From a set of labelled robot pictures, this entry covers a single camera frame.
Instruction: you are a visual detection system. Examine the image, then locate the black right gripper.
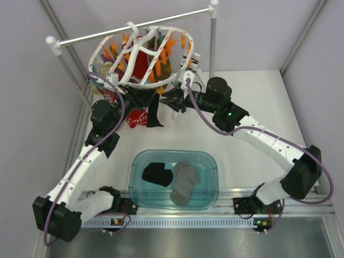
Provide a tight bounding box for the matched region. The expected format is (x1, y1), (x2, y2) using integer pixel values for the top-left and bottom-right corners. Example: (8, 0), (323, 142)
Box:
(160, 85), (219, 114)

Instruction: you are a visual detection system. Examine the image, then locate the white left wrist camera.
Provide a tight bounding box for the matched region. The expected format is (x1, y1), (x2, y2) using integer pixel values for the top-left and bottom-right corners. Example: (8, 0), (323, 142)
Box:
(106, 73), (119, 89)

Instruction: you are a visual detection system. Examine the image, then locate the grey sock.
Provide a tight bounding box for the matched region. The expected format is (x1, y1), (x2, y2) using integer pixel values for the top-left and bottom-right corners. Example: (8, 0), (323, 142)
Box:
(170, 162), (199, 206)

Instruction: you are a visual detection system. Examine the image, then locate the white black striped sock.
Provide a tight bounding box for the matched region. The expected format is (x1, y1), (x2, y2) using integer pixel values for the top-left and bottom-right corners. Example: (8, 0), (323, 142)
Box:
(180, 51), (201, 73)

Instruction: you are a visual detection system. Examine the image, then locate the white oval clip hanger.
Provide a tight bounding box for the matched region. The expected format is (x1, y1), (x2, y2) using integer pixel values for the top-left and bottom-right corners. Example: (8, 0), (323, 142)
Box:
(88, 23), (200, 89)

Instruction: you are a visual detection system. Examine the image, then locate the teal transparent plastic tub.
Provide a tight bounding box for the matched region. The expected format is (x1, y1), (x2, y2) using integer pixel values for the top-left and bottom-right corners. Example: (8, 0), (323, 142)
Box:
(128, 149), (219, 211)

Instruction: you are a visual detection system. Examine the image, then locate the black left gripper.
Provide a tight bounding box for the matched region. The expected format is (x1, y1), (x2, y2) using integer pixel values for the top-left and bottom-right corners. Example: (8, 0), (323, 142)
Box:
(109, 84), (156, 132)

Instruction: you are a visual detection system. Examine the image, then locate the white drying rack stand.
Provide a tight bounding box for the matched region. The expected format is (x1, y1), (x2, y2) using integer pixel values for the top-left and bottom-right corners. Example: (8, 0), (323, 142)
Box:
(46, 1), (219, 103)

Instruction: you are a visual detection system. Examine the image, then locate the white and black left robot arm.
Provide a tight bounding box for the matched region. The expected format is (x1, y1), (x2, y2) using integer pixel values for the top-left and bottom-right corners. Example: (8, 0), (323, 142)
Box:
(32, 87), (156, 242)

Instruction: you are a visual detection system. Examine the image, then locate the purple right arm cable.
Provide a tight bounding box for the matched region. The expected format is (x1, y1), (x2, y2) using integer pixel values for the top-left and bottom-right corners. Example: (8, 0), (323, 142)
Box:
(187, 78), (334, 234)

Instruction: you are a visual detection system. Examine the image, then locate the red patterned sock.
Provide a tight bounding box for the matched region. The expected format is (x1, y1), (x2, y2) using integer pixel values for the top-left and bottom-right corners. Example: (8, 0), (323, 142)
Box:
(125, 109), (148, 128)

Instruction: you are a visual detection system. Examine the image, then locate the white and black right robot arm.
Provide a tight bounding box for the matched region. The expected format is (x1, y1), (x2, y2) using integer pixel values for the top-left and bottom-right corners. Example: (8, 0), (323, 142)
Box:
(160, 77), (322, 214)

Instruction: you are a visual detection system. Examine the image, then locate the olive green sock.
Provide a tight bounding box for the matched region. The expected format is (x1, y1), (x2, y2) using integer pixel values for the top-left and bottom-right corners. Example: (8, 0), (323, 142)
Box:
(150, 37), (171, 83)

